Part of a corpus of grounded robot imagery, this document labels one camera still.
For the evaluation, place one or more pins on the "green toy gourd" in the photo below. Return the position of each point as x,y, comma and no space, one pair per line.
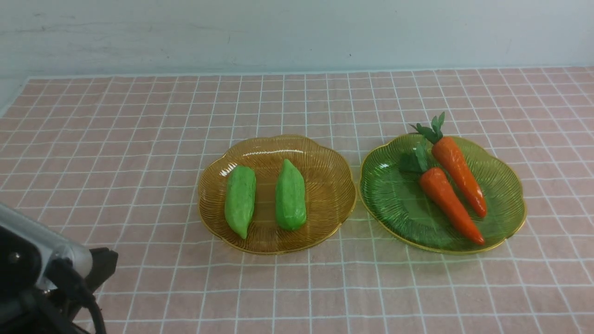
290,198
240,200

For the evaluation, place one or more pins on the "green ribbed plastic plate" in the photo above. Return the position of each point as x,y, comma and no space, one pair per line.
395,198

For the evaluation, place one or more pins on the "amber ribbed plastic plate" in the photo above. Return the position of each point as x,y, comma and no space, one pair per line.
330,193

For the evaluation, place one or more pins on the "pink checkered tablecloth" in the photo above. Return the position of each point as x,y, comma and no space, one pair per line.
114,161

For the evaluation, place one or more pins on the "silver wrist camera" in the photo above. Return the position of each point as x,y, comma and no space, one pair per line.
48,243

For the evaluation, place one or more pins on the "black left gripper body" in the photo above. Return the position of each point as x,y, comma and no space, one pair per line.
25,309

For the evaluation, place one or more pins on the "orange toy carrot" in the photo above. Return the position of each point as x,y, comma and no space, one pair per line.
448,154
434,183

